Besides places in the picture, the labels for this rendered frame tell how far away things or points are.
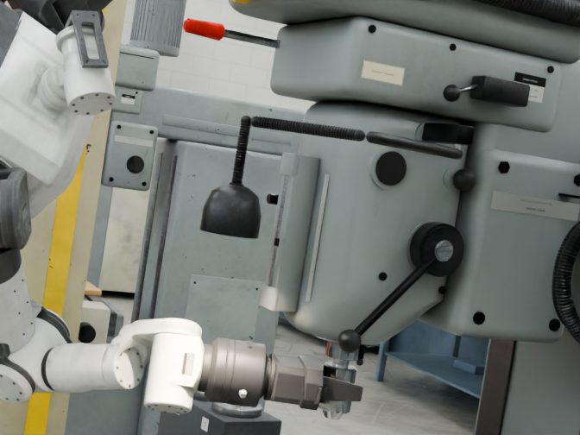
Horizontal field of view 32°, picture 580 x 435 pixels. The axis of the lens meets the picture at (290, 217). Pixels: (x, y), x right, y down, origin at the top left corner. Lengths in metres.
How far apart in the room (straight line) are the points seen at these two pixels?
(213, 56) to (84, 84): 9.56
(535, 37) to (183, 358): 0.63
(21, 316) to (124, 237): 8.34
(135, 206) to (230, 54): 2.17
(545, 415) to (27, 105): 0.91
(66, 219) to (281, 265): 1.74
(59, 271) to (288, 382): 1.74
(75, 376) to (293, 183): 0.42
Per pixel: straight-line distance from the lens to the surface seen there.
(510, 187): 1.40
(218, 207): 1.22
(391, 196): 1.33
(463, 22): 1.34
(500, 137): 1.40
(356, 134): 1.17
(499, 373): 1.74
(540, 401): 1.67
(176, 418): 1.89
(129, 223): 9.82
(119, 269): 9.85
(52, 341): 1.56
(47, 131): 1.47
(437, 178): 1.36
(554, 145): 1.46
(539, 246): 1.44
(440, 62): 1.33
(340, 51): 1.29
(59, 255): 3.05
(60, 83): 1.46
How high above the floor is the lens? 1.54
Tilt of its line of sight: 3 degrees down
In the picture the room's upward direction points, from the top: 9 degrees clockwise
